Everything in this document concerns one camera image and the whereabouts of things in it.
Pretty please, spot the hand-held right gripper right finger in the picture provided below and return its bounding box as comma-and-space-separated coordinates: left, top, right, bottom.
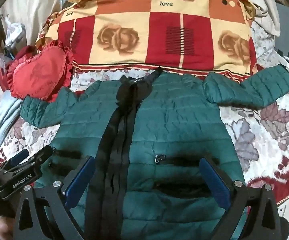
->
199, 157, 283, 240

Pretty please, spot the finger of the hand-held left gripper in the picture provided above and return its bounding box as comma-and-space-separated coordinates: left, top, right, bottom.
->
0, 149, 30, 171
9, 146, 54, 175

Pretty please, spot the red heart-shaped ruffled pillow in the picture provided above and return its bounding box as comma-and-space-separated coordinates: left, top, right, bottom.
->
6, 39, 76, 103

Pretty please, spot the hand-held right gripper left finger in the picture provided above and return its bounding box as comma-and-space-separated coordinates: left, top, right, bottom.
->
13, 156, 96, 240

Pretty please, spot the white plastic bag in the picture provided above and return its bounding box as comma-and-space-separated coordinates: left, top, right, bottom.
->
4, 17, 38, 52

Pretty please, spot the red checkered rose quilt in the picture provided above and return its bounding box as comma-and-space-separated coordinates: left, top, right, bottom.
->
36, 0, 257, 77

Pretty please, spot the light blue folded cloth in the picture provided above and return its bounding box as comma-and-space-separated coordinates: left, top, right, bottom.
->
0, 97, 25, 155

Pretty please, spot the green quilted jacket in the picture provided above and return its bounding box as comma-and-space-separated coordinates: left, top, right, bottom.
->
20, 65, 289, 240

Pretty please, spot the white cloth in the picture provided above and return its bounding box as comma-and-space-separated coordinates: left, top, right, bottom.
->
207, 0, 282, 37
0, 0, 125, 48

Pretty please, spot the floral red and white blanket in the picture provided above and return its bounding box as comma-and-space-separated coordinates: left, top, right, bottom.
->
0, 20, 289, 208

